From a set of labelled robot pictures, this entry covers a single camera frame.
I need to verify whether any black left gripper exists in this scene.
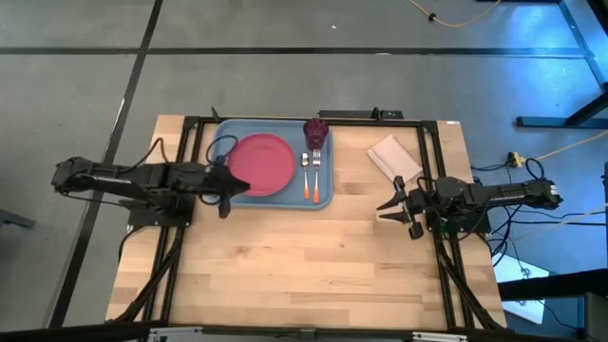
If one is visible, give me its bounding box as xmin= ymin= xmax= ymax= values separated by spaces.
xmin=206 ymin=163 xmax=252 ymax=220

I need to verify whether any black aluminium table frame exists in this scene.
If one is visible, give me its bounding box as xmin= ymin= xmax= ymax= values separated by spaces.
xmin=105 ymin=106 xmax=507 ymax=334

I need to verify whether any black table stand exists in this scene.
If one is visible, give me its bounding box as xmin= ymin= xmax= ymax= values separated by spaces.
xmin=515 ymin=0 xmax=608 ymax=130

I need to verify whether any white folded napkin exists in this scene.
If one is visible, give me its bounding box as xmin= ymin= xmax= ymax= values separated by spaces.
xmin=365 ymin=134 xmax=425 ymax=184

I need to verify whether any white floor sheet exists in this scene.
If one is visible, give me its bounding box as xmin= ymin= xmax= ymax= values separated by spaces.
xmin=492 ymin=253 xmax=551 ymax=325

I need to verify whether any blue plastic tray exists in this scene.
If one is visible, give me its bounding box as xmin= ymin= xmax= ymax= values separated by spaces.
xmin=209 ymin=118 xmax=335 ymax=211

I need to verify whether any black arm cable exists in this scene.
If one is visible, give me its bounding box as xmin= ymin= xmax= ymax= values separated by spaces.
xmin=126 ymin=136 xmax=166 ymax=175

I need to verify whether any yellow floor cable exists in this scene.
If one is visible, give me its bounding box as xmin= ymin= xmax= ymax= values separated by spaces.
xmin=407 ymin=0 xmax=504 ymax=29

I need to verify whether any red faceted plastic cup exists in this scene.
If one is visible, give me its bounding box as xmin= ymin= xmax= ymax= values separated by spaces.
xmin=302 ymin=117 xmax=331 ymax=152

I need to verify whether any fork with orange handle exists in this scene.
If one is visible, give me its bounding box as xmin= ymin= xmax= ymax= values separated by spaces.
xmin=311 ymin=148 xmax=323 ymax=205

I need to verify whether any pink round plate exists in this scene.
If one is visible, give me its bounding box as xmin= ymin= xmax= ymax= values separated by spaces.
xmin=227 ymin=132 xmax=297 ymax=199

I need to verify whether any blue looped cable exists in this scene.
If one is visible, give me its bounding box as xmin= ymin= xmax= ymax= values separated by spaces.
xmin=204 ymin=134 xmax=239 ymax=169

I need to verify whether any black power strip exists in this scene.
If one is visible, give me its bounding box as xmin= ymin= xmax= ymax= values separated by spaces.
xmin=318 ymin=107 xmax=406 ymax=122

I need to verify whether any spoon with orange handle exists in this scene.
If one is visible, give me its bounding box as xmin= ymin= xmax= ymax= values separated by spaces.
xmin=300 ymin=151 xmax=312 ymax=200

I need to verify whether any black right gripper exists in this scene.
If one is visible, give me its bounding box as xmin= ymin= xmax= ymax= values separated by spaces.
xmin=376 ymin=175 xmax=439 ymax=241

